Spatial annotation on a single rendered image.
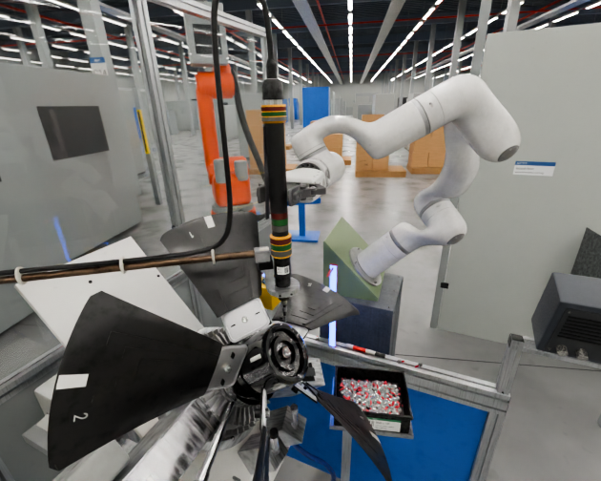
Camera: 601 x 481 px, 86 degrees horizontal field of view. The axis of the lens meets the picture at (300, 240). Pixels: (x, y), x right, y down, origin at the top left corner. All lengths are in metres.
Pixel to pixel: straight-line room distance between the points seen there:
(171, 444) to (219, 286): 0.29
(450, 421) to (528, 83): 1.80
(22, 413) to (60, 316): 0.52
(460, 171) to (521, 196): 1.37
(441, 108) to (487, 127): 0.14
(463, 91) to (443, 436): 1.10
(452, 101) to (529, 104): 1.52
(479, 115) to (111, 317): 0.85
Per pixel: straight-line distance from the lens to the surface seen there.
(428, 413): 1.33
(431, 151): 8.82
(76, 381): 0.54
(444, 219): 1.22
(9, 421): 1.27
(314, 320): 0.80
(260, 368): 0.63
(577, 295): 1.00
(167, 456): 0.69
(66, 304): 0.82
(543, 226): 2.51
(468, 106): 0.87
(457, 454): 1.45
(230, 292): 0.71
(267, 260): 0.64
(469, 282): 2.63
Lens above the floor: 1.66
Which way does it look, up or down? 23 degrees down
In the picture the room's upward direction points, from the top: 2 degrees counter-clockwise
